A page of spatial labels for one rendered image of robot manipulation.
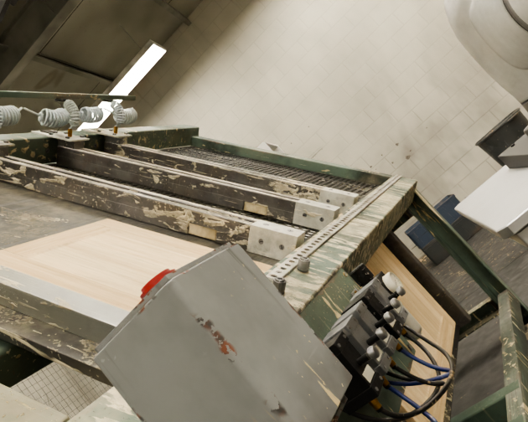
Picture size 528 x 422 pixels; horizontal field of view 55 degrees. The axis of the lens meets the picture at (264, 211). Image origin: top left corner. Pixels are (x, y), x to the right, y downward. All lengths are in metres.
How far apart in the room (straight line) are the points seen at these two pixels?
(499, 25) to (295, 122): 5.70
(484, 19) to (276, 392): 0.61
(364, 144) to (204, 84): 2.24
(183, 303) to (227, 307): 0.04
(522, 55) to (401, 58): 5.63
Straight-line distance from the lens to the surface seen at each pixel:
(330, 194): 1.77
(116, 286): 0.98
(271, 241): 1.22
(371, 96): 6.36
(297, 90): 6.49
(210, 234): 1.30
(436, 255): 5.27
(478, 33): 0.85
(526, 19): 0.77
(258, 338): 0.42
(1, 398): 0.65
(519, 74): 0.85
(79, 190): 1.52
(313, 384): 0.44
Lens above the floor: 0.87
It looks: 8 degrees up
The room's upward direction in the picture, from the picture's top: 41 degrees counter-clockwise
